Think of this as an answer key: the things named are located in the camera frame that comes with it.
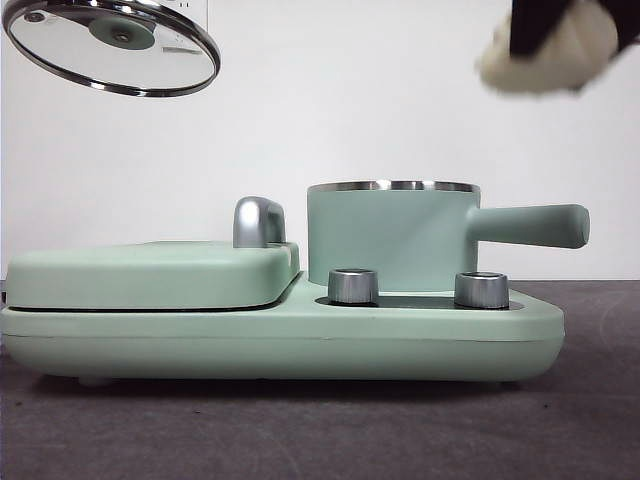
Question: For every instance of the silver control knob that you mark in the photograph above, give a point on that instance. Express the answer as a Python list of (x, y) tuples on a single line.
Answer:
[(481, 290), (352, 287)]

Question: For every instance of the green breakfast machine base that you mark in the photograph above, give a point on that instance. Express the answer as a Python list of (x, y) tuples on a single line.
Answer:
[(300, 345)]

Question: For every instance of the green hinged griddle cover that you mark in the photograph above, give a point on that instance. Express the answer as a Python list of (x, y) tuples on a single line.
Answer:
[(150, 275)]

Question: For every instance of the glass lid with green knob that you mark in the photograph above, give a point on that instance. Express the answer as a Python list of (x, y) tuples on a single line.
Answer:
[(120, 32)]

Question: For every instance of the pleated bun with green specks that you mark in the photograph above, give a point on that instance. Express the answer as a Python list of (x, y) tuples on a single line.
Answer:
[(570, 50)]

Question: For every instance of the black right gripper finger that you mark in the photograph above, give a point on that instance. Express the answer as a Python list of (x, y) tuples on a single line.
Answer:
[(627, 22), (535, 25)]

